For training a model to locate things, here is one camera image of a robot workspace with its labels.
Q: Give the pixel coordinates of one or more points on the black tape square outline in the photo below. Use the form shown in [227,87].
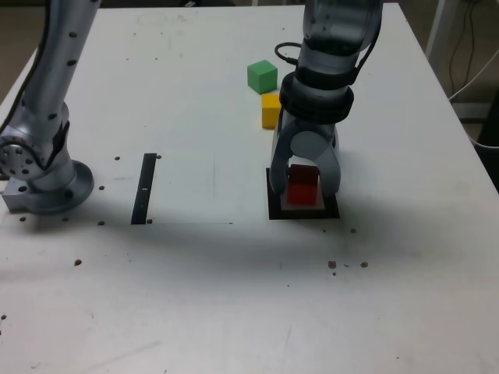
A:
[304,215]

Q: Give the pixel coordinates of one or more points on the grey floor bar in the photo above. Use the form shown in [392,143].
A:
[471,111]

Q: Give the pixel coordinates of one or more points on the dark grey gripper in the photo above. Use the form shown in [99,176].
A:
[329,130]

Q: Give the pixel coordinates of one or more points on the yellow cube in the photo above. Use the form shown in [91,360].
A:
[270,113]

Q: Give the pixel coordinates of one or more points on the black tape strip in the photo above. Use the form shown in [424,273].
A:
[142,191]

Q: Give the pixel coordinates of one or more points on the green cube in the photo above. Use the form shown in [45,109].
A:
[262,76]

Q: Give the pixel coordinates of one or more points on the red cube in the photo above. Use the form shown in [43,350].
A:
[302,191]

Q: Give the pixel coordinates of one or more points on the white metal frame post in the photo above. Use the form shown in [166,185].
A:
[434,27]

